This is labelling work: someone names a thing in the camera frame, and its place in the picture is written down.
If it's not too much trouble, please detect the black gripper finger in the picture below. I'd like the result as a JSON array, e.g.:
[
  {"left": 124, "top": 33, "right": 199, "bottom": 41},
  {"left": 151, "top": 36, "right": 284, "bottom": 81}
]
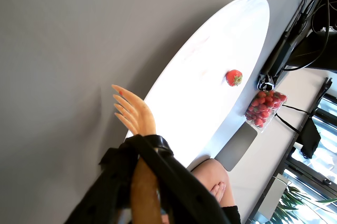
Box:
[
  {"left": 64, "top": 139, "right": 139, "bottom": 224},
  {"left": 139, "top": 139, "right": 230, "bottom": 224}
]

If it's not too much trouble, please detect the single red strawberry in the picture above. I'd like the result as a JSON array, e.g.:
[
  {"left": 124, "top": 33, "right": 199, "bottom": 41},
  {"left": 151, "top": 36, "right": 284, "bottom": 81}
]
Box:
[{"left": 225, "top": 69, "right": 243, "bottom": 87}]

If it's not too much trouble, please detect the person's right hand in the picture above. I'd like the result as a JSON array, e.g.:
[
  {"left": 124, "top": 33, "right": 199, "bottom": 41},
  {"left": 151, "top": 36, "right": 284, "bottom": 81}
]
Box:
[{"left": 210, "top": 181, "right": 227, "bottom": 199}]

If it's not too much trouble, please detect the black short-sleeved shirt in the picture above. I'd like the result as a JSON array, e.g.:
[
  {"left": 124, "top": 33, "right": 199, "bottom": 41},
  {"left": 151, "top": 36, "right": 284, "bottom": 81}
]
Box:
[{"left": 220, "top": 204, "right": 242, "bottom": 224}]

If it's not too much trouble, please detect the flat grey rectangular device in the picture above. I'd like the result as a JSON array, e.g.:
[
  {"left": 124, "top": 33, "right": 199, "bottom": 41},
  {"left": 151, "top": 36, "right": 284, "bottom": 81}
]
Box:
[{"left": 214, "top": 123, "right": 258, "bottom": 172}]

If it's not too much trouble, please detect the white box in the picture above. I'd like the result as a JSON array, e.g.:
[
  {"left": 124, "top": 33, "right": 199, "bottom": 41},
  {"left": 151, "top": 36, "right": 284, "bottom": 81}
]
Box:
[{"left": 256, "top": 173, "right": 290, "bottom": 221}]

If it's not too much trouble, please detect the green leafy plant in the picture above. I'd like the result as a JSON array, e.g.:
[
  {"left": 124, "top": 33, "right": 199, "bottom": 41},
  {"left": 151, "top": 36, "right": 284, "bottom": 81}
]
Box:
[{"left": 271, "top": 184, "right": 337, "bottom": 224}]

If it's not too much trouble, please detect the clear punnet of strawberries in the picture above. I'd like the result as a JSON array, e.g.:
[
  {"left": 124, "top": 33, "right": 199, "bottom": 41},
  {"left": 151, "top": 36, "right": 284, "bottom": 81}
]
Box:
[{"left": 244, "top": 89, "right": 288, "bottom": 134}]

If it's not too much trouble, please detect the black hanging cloth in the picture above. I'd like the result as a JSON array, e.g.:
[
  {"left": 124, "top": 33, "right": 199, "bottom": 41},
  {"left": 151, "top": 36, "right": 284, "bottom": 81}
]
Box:
[{"left": 300, "top": 118, "right": 322, "bottom": 159}]

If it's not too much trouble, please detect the round white plate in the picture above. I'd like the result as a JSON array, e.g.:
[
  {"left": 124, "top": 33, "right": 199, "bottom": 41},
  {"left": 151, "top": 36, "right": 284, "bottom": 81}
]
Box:
[{"left": 123, "top": 0, "right": 271, "bottom": 172}]

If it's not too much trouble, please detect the black cable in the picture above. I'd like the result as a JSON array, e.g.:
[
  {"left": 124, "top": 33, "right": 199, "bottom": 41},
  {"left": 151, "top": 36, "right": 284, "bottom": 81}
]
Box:
[
  {"left": 275, "top": 104, "right": 318, "bottom": 133},
  {"left": 283, "top": 0, "right": 333, "bottom": 72}
]

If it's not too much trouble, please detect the black window frame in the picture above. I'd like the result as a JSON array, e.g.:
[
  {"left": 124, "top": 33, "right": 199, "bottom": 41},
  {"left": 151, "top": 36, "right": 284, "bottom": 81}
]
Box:
[{"left": 247, "top": 77, "right": 337, "bottom": 224}]

